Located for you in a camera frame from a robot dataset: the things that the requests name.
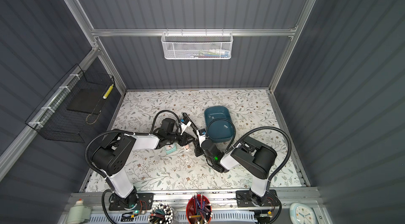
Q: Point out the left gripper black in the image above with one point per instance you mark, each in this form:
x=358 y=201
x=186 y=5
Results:
x=184 y=139

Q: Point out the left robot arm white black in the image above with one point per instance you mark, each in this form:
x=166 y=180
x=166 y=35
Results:
x=109 y=151

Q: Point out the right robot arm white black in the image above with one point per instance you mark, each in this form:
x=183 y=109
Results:
x=256 y=157

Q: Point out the small mint alarm clock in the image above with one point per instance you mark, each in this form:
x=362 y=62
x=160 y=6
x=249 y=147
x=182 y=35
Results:
x=170 y=148

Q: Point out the teal plastic tray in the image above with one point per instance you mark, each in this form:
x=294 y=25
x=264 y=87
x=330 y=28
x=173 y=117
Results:
x=218 y=116

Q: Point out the red pencil cup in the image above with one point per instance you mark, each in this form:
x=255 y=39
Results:
x=199 y=210

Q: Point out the black pen holder cup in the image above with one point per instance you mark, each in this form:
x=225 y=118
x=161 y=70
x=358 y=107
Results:
x=162 y=214

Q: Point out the pale blue round clock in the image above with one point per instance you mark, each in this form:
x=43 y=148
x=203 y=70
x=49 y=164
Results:
x=302 y=214

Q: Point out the white glue bottle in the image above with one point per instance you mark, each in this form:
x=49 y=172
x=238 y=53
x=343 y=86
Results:
x=79 y=213

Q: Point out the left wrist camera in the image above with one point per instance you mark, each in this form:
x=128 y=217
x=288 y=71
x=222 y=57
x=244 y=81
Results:
x=184 y=123

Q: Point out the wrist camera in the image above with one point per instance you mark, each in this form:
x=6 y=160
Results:
x=184 y=123
x=201 y=133

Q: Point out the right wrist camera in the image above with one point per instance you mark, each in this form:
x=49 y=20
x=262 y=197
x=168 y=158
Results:
x=201 y=133

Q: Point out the white wire wall basket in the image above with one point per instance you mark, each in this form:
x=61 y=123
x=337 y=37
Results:
x=205 y=47

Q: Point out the black wire wall basket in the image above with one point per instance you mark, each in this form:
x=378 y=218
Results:
x=76 y=112

